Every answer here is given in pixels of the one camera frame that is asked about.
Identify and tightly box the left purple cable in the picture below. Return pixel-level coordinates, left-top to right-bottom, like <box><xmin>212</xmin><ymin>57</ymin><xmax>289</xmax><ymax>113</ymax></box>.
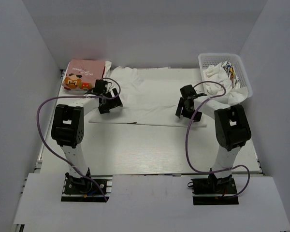
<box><xmin>36</xmin><ymin>77</ymin><xmax>121</xmax><ymax>203</ymax></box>

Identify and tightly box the white plastic basket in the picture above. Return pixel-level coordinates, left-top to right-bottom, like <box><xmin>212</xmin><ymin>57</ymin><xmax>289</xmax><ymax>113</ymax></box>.
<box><xmin>198</xmin><ymin>53</ymin><xmax>253</xmax><ymax>105</ymax></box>

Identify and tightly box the pink folded t shirt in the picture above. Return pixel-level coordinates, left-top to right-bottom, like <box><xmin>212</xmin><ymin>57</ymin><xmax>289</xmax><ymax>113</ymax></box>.
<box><xmin>61</xmin><ymin>59</ymin><xmax>106</xmax><ymax>90</ymax></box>

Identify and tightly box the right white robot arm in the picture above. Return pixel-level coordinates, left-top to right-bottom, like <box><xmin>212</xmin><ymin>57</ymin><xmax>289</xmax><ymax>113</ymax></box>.
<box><xmin>175</xmin><ymin>84</ymin><xmax>251</xmax><ymax>193</ymax></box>

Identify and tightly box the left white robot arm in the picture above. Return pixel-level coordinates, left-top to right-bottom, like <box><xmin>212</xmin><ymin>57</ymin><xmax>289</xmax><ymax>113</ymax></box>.
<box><xmin>51</xmin><ymin>78</ymin><xmax>123</xmax><ymax>193</ymax></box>

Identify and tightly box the crumpled white shirt in basket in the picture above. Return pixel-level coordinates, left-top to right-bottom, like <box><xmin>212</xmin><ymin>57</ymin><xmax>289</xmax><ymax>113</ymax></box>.
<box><xmin>203</xmin><ymin>61</ymin><xmax>248</xmax><ymax>105</ymax></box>

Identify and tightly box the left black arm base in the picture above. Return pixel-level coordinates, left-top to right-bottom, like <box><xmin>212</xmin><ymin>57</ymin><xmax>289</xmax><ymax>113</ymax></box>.
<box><xmin>61</xmin><ymin>176</ymin><xmax>113</xmax><ymax>203</ymax></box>

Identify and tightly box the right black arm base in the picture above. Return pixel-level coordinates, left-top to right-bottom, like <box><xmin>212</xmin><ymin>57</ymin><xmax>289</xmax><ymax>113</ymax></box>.
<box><xmin>187</xmin><ymin>178</ymin><xmax>239</xmax><ymax>206</ymax></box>

